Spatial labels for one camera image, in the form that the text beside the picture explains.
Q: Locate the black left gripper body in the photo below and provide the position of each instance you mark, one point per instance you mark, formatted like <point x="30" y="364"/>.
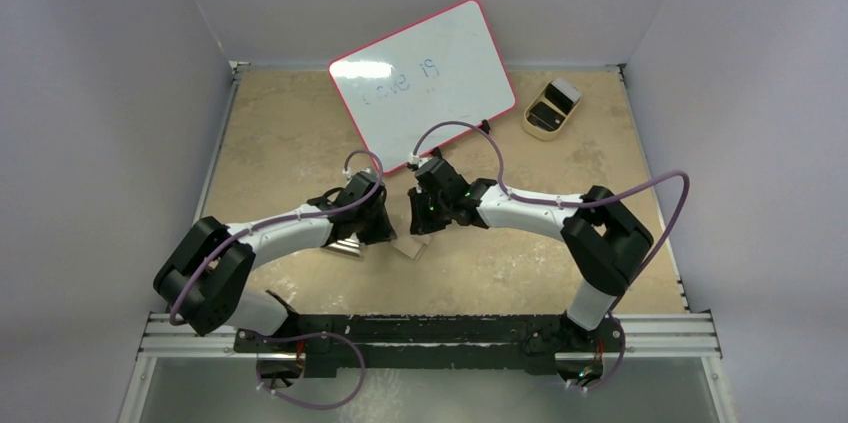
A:
<point x="362" y="220"/>

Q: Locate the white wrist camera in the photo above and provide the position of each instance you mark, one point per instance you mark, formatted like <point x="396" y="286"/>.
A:
<point x="358" y="171"/>
<point x="415" y="162"/>

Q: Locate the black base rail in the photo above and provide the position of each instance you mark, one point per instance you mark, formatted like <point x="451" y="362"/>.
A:
<point x="537" y="344"/>

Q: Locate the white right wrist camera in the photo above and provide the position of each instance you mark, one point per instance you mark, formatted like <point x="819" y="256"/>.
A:
<point x="415" y="162"/>

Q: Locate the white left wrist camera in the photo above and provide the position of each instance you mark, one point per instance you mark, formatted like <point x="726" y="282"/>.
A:
<point x="358" y="171"/>

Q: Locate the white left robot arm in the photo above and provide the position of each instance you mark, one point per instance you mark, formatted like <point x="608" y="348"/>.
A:
<point x="204" y="280"/>

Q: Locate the stack of grey cards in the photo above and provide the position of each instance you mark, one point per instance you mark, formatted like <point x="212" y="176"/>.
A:
<point x="564" y="93"/>

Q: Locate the pink framed whiteboard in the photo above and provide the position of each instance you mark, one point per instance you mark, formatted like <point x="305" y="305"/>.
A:
<point x="413" y="89"/>

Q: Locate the black whiteboard stand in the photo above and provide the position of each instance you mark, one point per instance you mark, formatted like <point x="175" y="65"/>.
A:
<point x="484" y="126"/>

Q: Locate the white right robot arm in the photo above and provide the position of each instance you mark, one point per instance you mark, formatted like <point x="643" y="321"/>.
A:
<point x="606" y="241"/>

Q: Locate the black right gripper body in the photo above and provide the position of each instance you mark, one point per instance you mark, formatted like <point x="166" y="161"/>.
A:
<point x="424" y="216"/>

